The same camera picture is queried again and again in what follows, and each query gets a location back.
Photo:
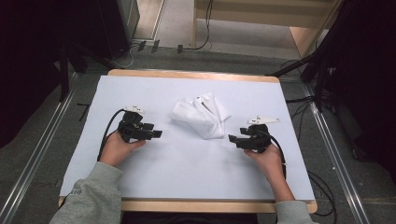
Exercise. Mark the white paper sheet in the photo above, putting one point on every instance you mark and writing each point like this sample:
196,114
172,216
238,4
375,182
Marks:
186,168

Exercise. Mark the person's dark trousers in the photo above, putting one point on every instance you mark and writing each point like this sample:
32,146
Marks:
190,218

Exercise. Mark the light wooden frame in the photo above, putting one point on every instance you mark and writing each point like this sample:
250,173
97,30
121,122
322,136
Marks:
264,20

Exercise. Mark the metal floor rail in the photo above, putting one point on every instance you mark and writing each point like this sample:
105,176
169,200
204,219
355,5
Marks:
339,165
34,161

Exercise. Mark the person's right hand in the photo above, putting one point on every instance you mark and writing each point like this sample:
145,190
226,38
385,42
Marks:
267,161

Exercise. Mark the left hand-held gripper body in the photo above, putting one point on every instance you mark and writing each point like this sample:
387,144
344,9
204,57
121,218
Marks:
132,126

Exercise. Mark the white mesh laundry bag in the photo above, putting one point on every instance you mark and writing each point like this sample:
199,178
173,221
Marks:
202,116

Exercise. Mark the black curtain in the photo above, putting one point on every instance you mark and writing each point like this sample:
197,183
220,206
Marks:
367,77
28,62

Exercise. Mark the person's left hand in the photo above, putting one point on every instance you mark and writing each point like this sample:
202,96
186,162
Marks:
116,149

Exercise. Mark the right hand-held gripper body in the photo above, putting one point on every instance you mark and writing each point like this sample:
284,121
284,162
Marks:
258,137

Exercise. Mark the wooden table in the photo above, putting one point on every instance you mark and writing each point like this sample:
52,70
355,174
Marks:
193,206

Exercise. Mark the dark cabinet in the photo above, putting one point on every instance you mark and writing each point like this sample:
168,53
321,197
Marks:
118,25

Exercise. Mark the black metal stand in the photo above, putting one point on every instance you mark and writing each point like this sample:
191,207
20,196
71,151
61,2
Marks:
64,77
311,67

